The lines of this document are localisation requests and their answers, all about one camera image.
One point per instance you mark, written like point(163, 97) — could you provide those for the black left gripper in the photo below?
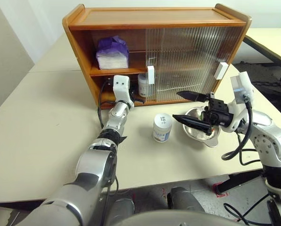
point(133, 93)

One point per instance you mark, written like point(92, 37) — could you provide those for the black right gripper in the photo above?
point(218, 113)

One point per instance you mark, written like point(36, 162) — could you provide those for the white lidded jar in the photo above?
point(142, 86)
point(162, 129)

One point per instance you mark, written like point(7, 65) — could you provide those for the ribbed glass sliding door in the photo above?
point(173, 77)
point(201, 47)

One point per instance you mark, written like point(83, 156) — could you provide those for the purple tissue pack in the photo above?
point(112, 55)

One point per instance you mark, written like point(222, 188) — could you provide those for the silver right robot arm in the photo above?
point(272, 141)

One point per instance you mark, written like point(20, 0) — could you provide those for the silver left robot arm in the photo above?
point(93, 169)

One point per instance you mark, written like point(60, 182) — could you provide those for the wooden cabinet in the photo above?
point(154, 15)

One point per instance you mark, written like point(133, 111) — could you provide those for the stainless steel bowl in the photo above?
point(194, 131)

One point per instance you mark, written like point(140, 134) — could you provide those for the black table leg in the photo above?
point(242, 181)

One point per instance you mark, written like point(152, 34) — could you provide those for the dark grey rounded shape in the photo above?
point(183, 200)
point(121, 209)

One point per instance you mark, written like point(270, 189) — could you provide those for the beige black-framed side table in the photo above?
point(272, 42)

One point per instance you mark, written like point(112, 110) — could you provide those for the grey robot torso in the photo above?
point(168, 219)

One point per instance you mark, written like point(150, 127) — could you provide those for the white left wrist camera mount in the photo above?
point(121, 88)

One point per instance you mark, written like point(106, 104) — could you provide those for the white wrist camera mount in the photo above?
point(242, 87)
point(121, 88)

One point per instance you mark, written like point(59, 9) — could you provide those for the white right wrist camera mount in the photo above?
point(242, 87)

